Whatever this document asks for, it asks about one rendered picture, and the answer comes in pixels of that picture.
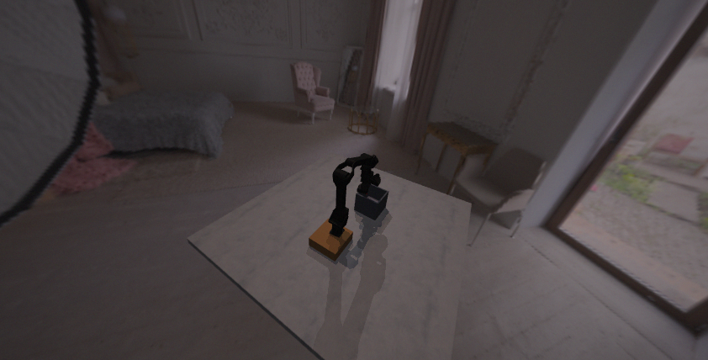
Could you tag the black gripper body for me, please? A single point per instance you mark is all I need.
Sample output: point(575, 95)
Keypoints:
point(365, 181)

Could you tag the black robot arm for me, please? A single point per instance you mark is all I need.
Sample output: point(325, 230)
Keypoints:
point(341, 179)

